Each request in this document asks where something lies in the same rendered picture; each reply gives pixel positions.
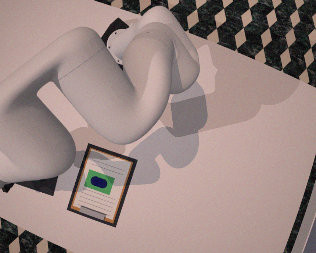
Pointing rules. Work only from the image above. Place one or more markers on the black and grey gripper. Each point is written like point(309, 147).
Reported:
point(7, 187)

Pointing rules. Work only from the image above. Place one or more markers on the dark blue ink mark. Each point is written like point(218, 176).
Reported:
point(95, 181)
point(101, 183)
point(104, 184)

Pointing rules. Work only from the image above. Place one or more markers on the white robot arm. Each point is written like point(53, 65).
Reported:
point(156, 55)

